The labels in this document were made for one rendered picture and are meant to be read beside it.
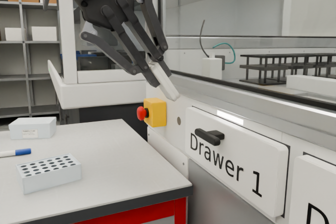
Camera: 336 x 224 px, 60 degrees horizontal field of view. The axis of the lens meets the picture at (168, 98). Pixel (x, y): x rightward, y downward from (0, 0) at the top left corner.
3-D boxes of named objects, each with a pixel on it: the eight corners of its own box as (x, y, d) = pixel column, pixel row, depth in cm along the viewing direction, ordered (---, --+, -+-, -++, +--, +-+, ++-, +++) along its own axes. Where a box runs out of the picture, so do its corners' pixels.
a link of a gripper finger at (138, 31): (108, 2, 44) (115, -3, 44) (150, 61, 48) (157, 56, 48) (114, -1, 40) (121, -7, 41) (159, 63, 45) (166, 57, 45)
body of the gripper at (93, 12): (58, -24, 35) (105, 40, 39) (113, -60, 37) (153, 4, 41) (55, -13, 42) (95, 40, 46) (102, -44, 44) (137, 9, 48)
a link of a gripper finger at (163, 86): (154, 64, 45) (150, 67, 45) (177, 99, 47) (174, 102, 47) (147, 63, 47) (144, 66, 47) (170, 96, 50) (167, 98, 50)
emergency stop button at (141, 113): (140, 122, 81) (139, 108, 80) (135, 118, 84) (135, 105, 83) (150, 121, 82) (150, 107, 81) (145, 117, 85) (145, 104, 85)
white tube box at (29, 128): (10, 139, 95) (8, 124, 94) (20, 131, 103) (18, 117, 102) (50, 138, 97) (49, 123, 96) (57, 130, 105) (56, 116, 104)
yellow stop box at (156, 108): (149, 128, 80) (149, 103, 79) (141, 122, 87) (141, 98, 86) (166, 126, 82) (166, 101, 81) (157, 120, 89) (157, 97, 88)
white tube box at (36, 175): (23, 195, 61) (21, 178, 60) (16, 179, 67) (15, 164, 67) (82, 179, 68) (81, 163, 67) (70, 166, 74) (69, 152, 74)
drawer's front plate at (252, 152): (274, 219, 43) (279, 148, 40) (184, 152, 69) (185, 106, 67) (283, 217, 43) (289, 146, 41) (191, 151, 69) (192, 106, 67)
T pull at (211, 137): (215, 147, 49) (215, 139, 49) (193, 134, 56) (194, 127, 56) (232, 144, 51) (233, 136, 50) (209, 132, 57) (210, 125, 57)
